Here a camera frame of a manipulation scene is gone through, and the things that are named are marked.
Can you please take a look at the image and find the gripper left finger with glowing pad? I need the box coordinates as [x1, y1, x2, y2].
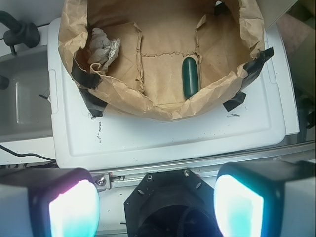
[0, 168, 100, 237]

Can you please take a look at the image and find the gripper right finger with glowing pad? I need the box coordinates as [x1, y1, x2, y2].
[214, 160, 316, 237]

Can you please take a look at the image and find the white paper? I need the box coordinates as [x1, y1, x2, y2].
[88, 28, 120, 72]

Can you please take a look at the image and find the white plastic bin lid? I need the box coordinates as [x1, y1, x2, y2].
[48, 19, 299, 170]

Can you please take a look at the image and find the grey plastic tray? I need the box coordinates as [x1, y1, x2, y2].
[0, 46, 52, 142]

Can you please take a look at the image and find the black tape strip lower right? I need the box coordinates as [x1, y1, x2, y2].
[223, 91, 246, 112]

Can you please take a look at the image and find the black tape strip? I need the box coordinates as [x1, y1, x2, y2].
[71, 58, 102, 89]
[223, 91, 246, 112]
[240, 47, 274, 91]
[79, 88, 108, 117]

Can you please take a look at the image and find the black tape strip lower left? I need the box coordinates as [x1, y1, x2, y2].
[79, 88, 108, 117]

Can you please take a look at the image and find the black tape strip upper right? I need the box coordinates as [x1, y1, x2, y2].
[240, 47, 274, 91]

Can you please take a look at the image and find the black tape strip inner left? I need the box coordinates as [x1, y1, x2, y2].
[71, 58, 102, 89]

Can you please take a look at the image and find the dark green oblong object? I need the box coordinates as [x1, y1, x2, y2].
[182, 57, 199, 99]

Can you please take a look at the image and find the brown paper bag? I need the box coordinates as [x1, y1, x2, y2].
[59, 0, 265, 120]

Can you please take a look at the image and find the thin black cable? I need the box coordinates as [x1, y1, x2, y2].
[0, 144, 57, 162]

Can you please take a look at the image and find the aluminium extrusion rail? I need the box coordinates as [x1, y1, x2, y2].
[90, 140, 316, 192]

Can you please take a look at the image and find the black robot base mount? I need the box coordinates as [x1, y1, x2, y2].
[124, 169, 222, 237]

